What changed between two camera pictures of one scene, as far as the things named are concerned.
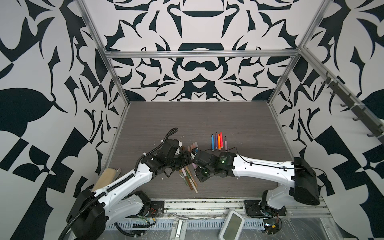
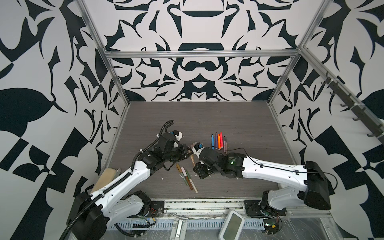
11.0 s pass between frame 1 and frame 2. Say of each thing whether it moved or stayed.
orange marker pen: stayed
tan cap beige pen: moved
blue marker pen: stayed
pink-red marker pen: stayed
